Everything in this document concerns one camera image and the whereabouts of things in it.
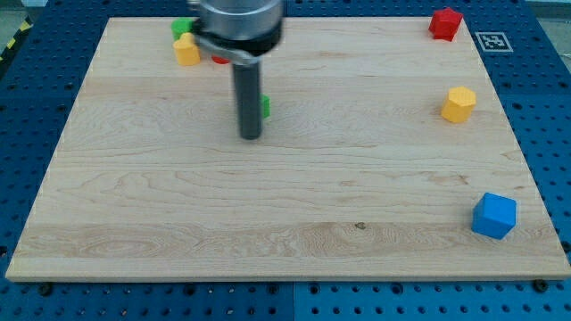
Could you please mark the green star block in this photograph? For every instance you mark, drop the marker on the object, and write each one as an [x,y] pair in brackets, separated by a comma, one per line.
[266,106]

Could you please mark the green cylinder block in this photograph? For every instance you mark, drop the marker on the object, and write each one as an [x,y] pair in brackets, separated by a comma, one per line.
[181,26]

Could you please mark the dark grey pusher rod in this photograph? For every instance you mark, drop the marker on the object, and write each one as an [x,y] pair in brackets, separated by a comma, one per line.
[247,85]

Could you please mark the wooden board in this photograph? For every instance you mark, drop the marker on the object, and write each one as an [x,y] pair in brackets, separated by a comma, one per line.
[356,176]

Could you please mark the yellow hexagon block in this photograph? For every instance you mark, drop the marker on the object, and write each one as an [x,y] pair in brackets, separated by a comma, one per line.
[458,104]

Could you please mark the red block behind rod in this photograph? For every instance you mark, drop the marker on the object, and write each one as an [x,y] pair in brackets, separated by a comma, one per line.
[220,60]

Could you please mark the yellow heart block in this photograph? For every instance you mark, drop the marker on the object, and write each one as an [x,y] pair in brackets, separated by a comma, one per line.
[186,51]

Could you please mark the white fiducial marker tag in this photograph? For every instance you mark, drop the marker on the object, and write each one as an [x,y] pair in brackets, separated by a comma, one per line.
[494,42]

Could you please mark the blue cube block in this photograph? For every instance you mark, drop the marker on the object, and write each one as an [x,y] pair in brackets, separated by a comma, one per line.
[494,216]

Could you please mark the red star block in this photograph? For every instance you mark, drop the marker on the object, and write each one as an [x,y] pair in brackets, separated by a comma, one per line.
[445,24]

